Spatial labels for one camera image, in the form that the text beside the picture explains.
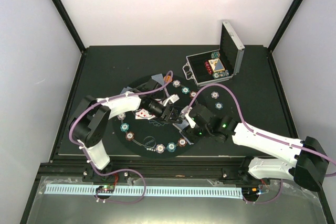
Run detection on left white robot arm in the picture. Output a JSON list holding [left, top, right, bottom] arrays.
[[68, 78, 183, 182]]

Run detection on teal chips case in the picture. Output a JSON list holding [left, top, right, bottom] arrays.
[[213, 70, 229, 79], [211, 51, 220, 59]]

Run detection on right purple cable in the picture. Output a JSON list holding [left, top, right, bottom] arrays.
[[187, 83, 336, 205]]

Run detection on white purple chip stack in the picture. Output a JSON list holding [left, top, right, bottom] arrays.
[[211, 91, 219, 99]]

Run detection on aluminium poker chip case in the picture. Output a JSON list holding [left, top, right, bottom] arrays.
[[182, 20, 245, 87]]

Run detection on white chip mat top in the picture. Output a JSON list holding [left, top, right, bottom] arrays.
[[172, 80, 181, 88]]

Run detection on teal chip mat bottom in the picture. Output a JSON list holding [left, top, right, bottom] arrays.
[[166, 142, 176, 152]]

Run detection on small circuit board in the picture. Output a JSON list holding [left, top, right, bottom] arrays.
[[96, 185, 114, 194]]

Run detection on blue card mat top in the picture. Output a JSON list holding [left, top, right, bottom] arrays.
[[151, 73, 165, 86]]

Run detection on face-up red diamonds card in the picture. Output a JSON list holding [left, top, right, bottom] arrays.
[[135, 109, 148, 120]]

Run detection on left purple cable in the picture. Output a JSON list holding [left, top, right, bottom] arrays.
[[68, 70, 174, 204]]

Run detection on red dice in case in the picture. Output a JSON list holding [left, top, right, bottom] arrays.
[[204, 61, 213, 74]]

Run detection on light blue cable duct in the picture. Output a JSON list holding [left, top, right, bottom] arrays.
[[44, 184, 243, 199]]

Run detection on teal chips case back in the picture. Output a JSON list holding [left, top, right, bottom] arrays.
[[211, 51, 220, 59]]

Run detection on brown chip mat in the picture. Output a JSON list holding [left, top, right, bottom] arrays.
[[178, 138, 187, 147], [125, 132, 134, 141], [190, 91, 197, 98]]

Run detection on brown chip mat bottom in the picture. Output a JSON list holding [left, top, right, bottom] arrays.
[[178, 138, 187, 147]]

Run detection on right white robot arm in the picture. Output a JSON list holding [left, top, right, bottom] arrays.
[[181, 104, 329, 192]]

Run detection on teal chip mat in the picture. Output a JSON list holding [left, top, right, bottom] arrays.
[[182, 87, 190, 94], [120, 123, 130, 132], [166, 142, 176, 152]]

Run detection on white chip mat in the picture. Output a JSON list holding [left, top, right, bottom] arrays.
[[172, 80, 181, 88], [155, 144, 165, 154], [117, 112, 126, 121]]

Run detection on purple cable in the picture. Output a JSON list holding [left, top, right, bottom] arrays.
[[68, 70, 174, 204], [187, 83, 336, 205]]

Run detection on boxed card deck in case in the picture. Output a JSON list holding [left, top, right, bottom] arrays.
[[208, 58, 225, 73]]

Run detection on round black poker mat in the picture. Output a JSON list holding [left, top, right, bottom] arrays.
[[110, 76, 197, 159]]

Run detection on brown chip mat top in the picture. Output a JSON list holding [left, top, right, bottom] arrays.
[[190, 91, 197, 98]]

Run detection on teal chips case front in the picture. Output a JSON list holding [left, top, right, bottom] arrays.
[[213, 70, 229, 79]]

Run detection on white chip mat bottom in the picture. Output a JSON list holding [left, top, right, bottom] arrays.
[[155, 144, 165, 154]]

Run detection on blue playing card deck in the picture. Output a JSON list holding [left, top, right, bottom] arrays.
[[173, 120, 190, 132]]

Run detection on teal poker chip stack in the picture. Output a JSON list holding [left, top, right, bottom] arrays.
[[215, 102, 223, 110]]

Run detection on single blue playing card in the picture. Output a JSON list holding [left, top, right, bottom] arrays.
[[120, 87, 132, 94]]

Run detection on orange big blind button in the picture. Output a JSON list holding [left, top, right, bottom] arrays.
[[163, 76, 173, 83]]

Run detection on teal chip mat top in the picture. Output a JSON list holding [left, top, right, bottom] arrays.
[[182, 87, 190, 94]]

